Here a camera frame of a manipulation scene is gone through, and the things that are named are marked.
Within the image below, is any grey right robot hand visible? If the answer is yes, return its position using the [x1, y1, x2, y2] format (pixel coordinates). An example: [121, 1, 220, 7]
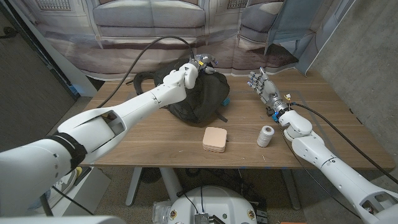
[247, 67, 290, 116]

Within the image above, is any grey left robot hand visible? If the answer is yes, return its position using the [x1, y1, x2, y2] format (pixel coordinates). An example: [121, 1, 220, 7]
[190, 53, 218, 75]

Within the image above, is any black backpack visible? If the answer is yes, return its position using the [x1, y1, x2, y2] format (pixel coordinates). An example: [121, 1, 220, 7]
[132, 58, 231, 124]

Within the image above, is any pink jewelry box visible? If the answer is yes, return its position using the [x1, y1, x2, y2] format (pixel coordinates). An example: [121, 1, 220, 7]
[202, 126, 228, 154]

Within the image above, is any white tape roll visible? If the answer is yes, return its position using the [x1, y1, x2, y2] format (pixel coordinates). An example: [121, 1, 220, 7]
[256, 125, 275, 148]

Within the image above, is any printed sofa backdrop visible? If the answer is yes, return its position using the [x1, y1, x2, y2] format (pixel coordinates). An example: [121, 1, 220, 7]
[7, 0, 357, 82]

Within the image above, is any grey slanted table leg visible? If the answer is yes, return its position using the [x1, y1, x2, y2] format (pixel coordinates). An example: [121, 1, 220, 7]
[281, 169, 302, 211]

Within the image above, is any white table column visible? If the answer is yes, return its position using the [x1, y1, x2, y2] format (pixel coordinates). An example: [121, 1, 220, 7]
[160, 167, 183, 203]

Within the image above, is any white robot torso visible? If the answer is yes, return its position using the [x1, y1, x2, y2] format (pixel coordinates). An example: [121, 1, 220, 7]
[167, 185, 258, 224]

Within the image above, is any white slanted table leg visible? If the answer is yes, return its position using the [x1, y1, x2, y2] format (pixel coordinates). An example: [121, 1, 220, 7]
[125, 167, 143, 207]

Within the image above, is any clear plastic container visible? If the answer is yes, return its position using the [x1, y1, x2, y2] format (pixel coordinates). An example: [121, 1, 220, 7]
[152, 200, 172, 224]

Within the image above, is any white floor board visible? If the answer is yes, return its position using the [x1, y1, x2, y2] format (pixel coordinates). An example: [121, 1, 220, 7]
[46, 166, 112, 217]

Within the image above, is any grey sneaker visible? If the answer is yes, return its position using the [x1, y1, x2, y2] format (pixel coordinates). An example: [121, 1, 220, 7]
[46, 169, 78, 200]

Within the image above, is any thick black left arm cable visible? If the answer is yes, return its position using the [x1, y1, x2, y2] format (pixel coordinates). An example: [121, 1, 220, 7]
[96, 35, 195, 109]

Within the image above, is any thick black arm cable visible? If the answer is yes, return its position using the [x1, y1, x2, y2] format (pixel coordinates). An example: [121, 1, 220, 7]
[290, 102, 398, 185]
[96, 35, 195, 109]

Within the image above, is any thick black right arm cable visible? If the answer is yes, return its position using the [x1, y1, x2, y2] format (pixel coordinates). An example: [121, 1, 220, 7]
[290, 102, 398, 185]

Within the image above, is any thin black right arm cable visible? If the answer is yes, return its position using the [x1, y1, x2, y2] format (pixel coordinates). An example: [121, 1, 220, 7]
[278, 124, 361, 218]

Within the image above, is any white backdrop stand post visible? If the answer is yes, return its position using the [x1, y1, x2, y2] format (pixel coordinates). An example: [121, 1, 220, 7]
[7, 0, 98, 97]

